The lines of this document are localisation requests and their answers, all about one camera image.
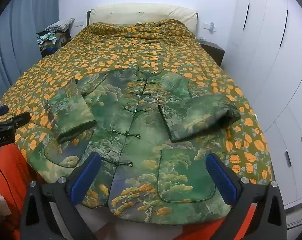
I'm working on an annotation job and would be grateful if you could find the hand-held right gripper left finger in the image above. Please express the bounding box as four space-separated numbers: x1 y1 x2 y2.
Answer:
21 152 103 240

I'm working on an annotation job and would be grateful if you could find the green landscape print jacket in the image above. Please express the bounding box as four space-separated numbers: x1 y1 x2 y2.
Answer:
28 69 242 226

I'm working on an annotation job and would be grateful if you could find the dark nightstand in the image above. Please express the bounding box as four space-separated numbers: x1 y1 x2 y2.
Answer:
200 41 225 67

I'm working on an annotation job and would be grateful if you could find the white wardrobe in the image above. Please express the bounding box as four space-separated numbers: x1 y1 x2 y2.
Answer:
222 0 302 212

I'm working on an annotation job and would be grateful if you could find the orange red blanket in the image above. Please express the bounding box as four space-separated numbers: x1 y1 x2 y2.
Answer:
0 144 257 240

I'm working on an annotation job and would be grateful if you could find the blue-grey curtain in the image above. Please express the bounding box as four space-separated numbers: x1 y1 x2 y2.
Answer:
0 0 60 107

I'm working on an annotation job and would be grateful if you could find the cream padded headboard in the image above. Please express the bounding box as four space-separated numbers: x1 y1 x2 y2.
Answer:
90 5 198 34

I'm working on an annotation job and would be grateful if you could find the orange floral quilt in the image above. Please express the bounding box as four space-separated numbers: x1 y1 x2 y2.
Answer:
0 19 276 188

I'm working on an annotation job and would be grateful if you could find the checkered grey cloth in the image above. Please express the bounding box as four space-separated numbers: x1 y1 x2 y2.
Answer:
45 18 75 33

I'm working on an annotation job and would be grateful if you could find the pile of colourful clothes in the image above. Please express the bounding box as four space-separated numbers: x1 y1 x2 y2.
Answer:
36 29 72 58

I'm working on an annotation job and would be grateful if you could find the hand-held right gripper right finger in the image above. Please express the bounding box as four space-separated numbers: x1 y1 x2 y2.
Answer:
205 153 288 240

